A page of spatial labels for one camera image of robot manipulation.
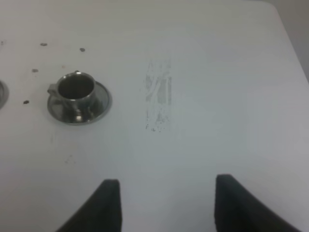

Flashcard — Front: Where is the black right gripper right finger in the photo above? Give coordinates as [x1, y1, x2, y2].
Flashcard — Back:
[214, 174, 299, 232]

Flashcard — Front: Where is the right stainless steel teacup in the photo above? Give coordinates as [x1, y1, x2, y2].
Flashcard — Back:
[47, 71, 96, 112]

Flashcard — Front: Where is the right stainless steel saucer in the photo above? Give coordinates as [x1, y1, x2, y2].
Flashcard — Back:
[47, 81, 112, 125]

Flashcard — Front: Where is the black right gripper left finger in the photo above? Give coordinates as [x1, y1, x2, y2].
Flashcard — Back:
[58, 179, 123, 232]

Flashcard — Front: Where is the left stainless steel saucer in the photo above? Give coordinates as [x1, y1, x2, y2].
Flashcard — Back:
[0, 81, 9, 109]

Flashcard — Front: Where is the stainless steel saucer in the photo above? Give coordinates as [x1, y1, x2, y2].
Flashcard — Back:
[47, 81, 112, 125]
[0, 81, 9, 109]

